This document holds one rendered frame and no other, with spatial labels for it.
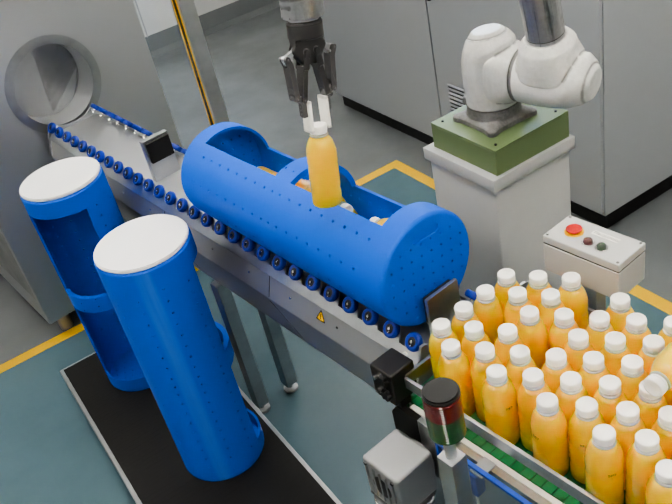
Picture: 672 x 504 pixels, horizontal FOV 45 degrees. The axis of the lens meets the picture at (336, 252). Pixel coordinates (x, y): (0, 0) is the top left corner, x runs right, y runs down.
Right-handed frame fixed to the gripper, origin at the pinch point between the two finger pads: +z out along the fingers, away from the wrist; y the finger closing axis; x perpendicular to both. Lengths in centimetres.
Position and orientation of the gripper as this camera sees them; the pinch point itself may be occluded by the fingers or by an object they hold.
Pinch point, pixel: (316, 114)
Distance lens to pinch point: 178.5
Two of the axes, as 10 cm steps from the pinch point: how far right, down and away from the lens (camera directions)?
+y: -7.9, 3.6, -5.0
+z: 1.2, 8.9, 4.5
